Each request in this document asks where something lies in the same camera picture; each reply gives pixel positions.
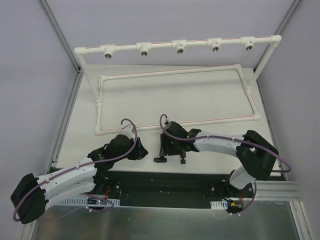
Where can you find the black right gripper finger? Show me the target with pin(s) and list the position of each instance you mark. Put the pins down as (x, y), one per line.
(183, 153)
(162, 153)

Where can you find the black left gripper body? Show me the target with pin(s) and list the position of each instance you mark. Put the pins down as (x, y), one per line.
(139, 150)

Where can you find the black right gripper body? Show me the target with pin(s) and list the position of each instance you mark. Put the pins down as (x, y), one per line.
(163, 144)

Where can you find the black faucet valve handle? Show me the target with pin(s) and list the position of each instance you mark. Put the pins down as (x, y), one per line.
(183, 160)

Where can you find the black L-shaped faucet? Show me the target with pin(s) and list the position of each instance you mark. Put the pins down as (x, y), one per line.
(160, 160)

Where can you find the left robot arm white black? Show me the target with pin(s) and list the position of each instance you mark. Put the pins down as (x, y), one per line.
(35, 194)

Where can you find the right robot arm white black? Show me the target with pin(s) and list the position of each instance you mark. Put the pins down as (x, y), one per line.
(256, 155)

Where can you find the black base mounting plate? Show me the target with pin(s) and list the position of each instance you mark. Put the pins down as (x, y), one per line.
(168, 190)

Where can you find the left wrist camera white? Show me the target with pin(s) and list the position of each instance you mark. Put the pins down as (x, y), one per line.
(128, 131)

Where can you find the right white cable duct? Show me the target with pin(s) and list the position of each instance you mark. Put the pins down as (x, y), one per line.
(219, 205)

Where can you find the white cable duct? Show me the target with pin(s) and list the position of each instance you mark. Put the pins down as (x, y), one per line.
(219, 205)
(80, 201)

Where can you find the left white cable duct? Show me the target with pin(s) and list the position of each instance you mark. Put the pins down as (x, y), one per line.
(80, 201)

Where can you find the white PVC pipe frame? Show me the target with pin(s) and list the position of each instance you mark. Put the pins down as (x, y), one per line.
(144, 48)

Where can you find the right aluminium frame post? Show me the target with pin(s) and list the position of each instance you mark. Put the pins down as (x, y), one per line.
(293, 8)

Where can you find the aluminium frame post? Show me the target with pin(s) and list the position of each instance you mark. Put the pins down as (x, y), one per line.
(75, 85)
(293, 8)

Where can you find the left aluminium frame post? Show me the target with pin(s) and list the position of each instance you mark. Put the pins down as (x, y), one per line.
(75, 85)

